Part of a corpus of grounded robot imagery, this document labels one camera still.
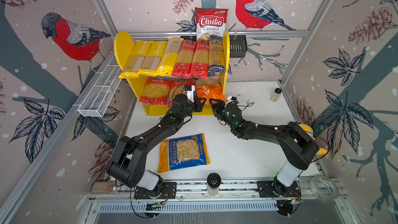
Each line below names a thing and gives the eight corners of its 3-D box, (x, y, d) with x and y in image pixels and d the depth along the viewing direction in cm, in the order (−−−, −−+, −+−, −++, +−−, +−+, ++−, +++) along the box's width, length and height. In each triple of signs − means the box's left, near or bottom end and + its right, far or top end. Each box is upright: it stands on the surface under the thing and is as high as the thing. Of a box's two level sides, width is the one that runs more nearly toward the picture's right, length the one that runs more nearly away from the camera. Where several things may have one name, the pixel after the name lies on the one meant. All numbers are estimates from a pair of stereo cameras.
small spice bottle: (271, 101, 111) (276, 93, 103) (269, 96, 114) (274, 87, 106) (277, 101, 111) (282, 93, 103) (275, 96, 114) (280, 87, 106)
